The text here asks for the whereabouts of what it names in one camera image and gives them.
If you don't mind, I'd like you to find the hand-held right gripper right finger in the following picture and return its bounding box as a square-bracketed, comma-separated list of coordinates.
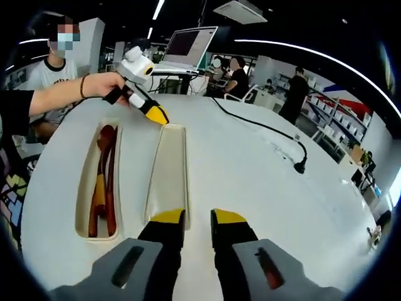
[209, 208, 345, 301]

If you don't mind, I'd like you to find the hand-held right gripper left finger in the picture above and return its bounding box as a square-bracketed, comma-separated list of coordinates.
[48, 208, 186, 301]

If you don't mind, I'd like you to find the brown wooden spoon utensil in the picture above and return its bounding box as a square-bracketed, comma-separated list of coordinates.
[99, 124, 118, 236]

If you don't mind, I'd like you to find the beige cutlery case lid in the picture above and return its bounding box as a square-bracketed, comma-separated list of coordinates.
[143, 124, 192, 231]

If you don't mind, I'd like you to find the brown wooden fork utensil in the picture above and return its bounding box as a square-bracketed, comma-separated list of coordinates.
[88, 147, 107, 238]

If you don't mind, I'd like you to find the beige cutlery case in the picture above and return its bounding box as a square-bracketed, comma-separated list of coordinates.
[74, 117, 123, 241]

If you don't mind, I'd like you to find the person's left hand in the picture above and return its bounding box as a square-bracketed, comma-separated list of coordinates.
[89, 73, 131, 109]

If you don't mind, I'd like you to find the laptop stand table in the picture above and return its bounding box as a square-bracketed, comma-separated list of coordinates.
[147, 69, 209, 95]

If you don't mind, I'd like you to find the silver open laptop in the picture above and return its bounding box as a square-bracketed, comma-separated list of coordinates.
[152, 26, 219, 75]

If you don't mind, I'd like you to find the ceiling light strip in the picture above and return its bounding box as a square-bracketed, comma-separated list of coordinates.
[234, 39, 401, 114]
[147, 0, 166, 40]

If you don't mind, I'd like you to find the white visitor chair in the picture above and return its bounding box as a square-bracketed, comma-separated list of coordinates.
[224, 83, 259, 103]

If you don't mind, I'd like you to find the ceiling air conditioner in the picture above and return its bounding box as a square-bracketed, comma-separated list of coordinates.
[212, 0, 269, 24]

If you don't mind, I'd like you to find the small white brown toy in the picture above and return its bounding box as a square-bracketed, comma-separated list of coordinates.
[366, 225, 383, 250]

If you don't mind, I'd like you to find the person's black printed shirt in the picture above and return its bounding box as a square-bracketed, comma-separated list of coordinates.
[0, 90, 35, 251]

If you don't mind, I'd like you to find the shelf with white boxes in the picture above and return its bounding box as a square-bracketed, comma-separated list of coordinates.
[300, 75, 373, 148]

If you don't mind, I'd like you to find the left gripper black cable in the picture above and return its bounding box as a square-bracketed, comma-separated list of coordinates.
[61, 97, 87, 125]

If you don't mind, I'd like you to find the black power cable with plug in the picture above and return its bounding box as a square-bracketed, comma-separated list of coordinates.
[210, 96, 308, 174]

